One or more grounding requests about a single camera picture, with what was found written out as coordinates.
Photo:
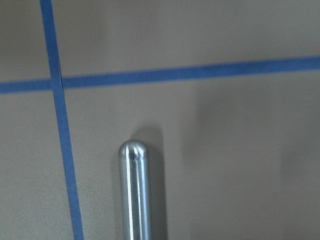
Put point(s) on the steel muddler black tip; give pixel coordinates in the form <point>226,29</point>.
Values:
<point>135,190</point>

